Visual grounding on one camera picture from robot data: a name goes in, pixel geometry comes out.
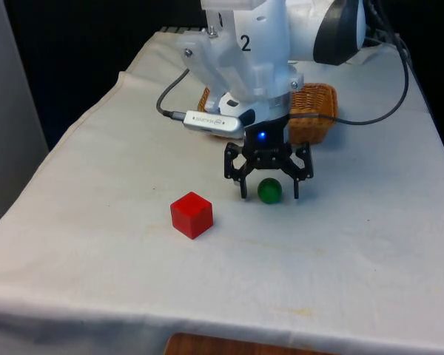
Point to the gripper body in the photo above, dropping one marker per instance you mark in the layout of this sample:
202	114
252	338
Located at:
264	135

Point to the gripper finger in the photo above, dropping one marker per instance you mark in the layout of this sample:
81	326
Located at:
237	168
299	164

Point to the red cube block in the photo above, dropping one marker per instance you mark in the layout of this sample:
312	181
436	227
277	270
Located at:
191	215

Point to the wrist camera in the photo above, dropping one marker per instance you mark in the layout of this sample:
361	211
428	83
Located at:
211	123

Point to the green ball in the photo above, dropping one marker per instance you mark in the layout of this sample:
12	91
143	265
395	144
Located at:
269	190

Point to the wicker basket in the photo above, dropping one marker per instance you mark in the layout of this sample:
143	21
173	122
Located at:
311	111

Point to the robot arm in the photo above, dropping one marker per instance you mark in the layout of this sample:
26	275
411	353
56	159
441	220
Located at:
266	44

